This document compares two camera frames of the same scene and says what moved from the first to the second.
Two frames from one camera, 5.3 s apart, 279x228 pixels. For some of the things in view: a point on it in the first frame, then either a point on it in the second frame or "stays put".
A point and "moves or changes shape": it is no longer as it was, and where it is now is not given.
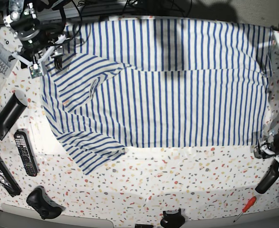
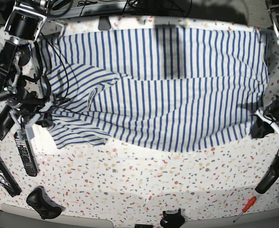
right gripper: x=277 y=146 to x=260 y=128
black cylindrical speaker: x=9 y=116 stays put
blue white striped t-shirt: x=158 y=83 moves or changes shape
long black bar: x=2 y=172 stays put
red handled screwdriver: x=250 y=203 stays put
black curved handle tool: x=270 y=177 stays put
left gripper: x=54 y=50 to x=47 y=122
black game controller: x=38 y=199 stays put
